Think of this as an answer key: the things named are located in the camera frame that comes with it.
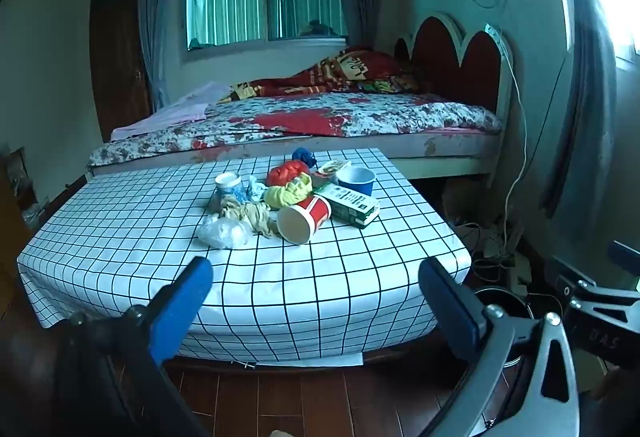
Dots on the blue ball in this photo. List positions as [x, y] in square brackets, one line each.
[302, 154]

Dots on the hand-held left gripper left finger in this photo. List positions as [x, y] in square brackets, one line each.
[182, 312]

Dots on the green white carton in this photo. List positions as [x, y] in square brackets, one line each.
[350, 207]

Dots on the brown wooden door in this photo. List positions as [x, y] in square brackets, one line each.
[117, 57]

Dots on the bright side window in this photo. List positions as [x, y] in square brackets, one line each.
[617, 2]

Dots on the red knitted ball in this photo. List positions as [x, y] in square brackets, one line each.
[282, 173]

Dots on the yellow plastic bag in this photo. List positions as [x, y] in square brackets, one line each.
[285, 196]

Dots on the clear white plastic bag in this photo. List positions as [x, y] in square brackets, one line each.
[222, 233]

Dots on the small red white carton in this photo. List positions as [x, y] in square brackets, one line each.
[332, 167]

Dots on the white blue wrapper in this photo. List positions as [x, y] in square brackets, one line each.
[255, 191]

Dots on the red white paper cup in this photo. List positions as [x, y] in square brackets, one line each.
[312, 212]

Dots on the dark clutter pile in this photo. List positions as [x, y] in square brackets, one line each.
[20, 177]

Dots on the pink cloth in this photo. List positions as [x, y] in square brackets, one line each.
[170, 112]

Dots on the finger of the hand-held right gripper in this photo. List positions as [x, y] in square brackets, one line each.
[567, 279]
[627, 256]

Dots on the floral bedsheet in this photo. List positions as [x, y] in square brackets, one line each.
[390, 117]

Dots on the bed with red headboard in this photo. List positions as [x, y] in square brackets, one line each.
[450, 67]

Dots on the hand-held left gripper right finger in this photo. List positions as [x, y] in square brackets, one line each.
[447, 312]

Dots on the white charger plug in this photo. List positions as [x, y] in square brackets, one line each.
[492, 33]

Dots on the black trash bin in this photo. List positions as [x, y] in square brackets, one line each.
[500, 299]

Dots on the white cup with blue print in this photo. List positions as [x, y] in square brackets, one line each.
[228, 179]

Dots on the red patterned pillow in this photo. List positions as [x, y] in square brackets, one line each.
[340, 72]

